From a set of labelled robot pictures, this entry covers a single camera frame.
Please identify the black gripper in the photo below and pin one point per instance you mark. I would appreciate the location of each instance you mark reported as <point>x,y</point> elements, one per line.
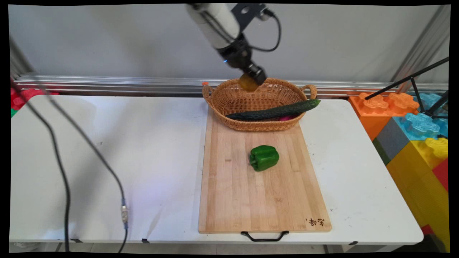
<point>236,53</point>

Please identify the yellow bell pepper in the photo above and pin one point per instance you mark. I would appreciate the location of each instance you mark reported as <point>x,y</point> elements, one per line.
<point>248,83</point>

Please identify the woven wicker basket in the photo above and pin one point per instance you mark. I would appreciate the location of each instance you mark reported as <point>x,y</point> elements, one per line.
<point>247,102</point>

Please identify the dark green cucumber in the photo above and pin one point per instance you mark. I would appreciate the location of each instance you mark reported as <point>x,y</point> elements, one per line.
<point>276,110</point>

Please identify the pink toy vegetable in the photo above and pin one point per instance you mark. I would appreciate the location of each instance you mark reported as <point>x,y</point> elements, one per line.
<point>286,118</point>

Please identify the green bell pepper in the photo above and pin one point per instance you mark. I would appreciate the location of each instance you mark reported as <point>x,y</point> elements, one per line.
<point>264,157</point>

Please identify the wooden cutting board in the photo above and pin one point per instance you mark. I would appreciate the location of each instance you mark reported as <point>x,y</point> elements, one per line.
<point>251,193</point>

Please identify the orange giant building block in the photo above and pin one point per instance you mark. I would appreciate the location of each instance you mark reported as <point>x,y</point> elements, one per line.
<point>373,111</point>

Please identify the grey giant building block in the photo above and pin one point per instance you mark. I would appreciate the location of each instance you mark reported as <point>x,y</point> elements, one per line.
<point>392,139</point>

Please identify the black tripod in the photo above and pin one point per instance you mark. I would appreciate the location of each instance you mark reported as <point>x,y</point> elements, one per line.
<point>419,86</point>

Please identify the blue giant building block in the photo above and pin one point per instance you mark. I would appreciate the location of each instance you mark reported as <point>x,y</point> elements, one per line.
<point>421,125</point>

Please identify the yellow giant building block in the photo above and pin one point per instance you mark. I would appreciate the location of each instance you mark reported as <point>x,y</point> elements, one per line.
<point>419,186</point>

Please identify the red giant building block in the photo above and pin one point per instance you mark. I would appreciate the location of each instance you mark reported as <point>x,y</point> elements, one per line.
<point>441,173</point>

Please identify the red building blocks pile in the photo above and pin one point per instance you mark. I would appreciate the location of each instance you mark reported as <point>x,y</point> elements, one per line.
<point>21,98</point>

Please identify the green building block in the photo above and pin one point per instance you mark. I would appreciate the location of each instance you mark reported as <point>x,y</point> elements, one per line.
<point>13,113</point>

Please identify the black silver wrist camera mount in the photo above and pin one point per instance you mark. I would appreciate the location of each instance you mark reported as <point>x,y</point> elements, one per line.
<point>251,14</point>

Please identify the aluminium rail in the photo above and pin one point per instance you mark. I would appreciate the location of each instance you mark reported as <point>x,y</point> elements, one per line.
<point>107,84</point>

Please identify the diagonal aluminium post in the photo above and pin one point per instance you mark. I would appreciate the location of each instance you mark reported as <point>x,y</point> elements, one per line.
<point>423,46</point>

